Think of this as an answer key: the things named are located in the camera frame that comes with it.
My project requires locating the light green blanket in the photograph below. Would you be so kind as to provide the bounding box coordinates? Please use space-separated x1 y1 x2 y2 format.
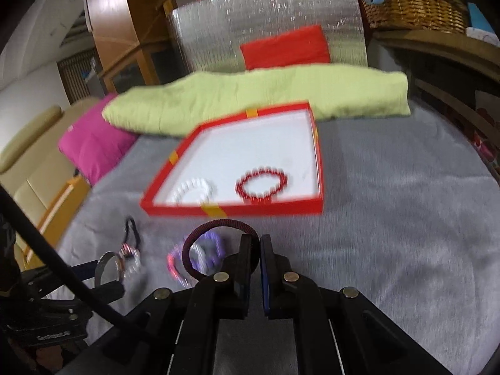
102 64 411 138

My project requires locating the pink and white bracelet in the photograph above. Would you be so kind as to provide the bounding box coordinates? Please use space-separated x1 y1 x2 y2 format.
166 242 192 286

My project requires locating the wooden cabinet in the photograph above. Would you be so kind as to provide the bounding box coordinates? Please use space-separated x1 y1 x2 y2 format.
84 0 188 94

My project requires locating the magenta pillow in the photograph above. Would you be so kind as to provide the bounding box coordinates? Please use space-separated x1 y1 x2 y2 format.
58 94 137 186

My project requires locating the maroon hair ring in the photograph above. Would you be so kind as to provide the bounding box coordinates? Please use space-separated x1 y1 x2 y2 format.
183 220 260 282

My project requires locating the black cable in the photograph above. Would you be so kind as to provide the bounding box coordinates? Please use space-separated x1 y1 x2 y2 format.
0 185 157 344

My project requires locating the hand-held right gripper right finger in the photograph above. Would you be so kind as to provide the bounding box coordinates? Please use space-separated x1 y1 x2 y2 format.
260 234 452 375

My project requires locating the white bead bracelet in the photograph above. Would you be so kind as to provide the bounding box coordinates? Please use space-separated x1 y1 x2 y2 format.
172 177 217 206

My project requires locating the beige sofa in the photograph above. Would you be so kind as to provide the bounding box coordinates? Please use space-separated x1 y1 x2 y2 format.
0 97 104 251

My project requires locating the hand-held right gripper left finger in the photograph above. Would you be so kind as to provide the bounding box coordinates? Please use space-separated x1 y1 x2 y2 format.
90 234 260 375

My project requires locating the purple bead bracelet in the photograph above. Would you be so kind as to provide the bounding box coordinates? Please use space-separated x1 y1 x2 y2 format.
191 230 225 272

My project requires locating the silver foil panel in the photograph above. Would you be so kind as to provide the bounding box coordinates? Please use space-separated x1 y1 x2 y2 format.
168 0 368 75

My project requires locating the red pillow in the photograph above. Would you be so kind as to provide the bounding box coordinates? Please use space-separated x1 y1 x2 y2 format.
239 25 331 71

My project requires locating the wicker basket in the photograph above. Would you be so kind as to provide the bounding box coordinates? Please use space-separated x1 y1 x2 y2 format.
357 0 469 34

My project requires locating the red shallow box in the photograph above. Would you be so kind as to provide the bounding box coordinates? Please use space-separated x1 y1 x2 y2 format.
140 102 325 218

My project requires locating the wooden shelf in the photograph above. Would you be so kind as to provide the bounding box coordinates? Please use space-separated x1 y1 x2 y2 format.
371 29 500 188

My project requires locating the black hair tie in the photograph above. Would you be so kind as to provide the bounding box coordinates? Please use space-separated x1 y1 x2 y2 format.
123 218 142 248

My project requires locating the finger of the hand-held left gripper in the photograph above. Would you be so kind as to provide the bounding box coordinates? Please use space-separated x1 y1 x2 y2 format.
23 260 103 283
74 283 126 306

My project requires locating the white patterned box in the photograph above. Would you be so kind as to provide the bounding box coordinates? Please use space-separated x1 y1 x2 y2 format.
465 27 500 45

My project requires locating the silver bangle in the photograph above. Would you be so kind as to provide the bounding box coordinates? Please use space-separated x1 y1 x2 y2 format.
94 252 126 288

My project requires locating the pale pink bead bracelet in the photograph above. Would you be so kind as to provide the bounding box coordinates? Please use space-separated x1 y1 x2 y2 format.
117 242 143 278

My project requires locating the slatted wooden screen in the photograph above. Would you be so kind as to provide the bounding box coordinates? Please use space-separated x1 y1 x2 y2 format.
58 49 106 104

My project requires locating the red bead bracelet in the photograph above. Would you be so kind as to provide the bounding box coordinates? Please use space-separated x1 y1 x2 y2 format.
234 167 292 202

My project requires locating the teal card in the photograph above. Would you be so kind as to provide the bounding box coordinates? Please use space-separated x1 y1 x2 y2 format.
467 3 495 32

